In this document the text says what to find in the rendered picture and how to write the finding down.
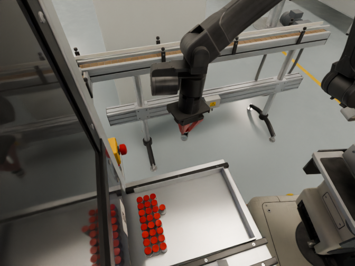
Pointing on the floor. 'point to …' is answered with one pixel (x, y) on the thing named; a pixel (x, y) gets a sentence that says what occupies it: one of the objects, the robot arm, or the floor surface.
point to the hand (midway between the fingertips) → (185, 130)
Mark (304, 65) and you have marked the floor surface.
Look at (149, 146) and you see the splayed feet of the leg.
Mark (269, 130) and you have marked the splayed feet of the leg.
